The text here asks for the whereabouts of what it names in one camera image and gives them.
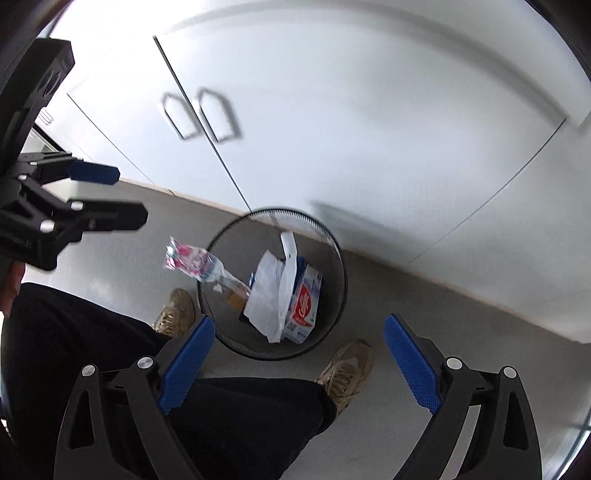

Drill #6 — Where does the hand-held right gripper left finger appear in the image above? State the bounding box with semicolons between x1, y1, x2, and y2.
53;316;216;480

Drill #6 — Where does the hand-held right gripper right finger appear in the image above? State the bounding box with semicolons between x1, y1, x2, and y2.
385;315;543;480

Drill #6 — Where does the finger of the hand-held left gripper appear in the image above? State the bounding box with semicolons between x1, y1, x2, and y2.
21;151;122;186
44;200;148;241

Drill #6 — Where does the clear pink printed wrapper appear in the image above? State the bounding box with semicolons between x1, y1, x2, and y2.
165;236;252;301

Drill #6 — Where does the translucent white plastic bag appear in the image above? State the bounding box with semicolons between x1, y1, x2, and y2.
244;231;298;343

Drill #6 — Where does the black mesh wastebasket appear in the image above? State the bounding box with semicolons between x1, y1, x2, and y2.
198;208;346;361

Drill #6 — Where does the white carton with red label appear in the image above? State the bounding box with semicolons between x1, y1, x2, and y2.
283;263;324;343

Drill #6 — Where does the person's left forearm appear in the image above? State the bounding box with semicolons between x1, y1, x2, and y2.
0;261;25;319

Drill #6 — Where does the beige sneaker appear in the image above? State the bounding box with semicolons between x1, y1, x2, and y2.
315;340;374;414
154;288;197;337

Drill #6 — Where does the silver cabinet handle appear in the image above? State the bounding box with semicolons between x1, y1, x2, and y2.
161;92;201;140
198;88;242;143

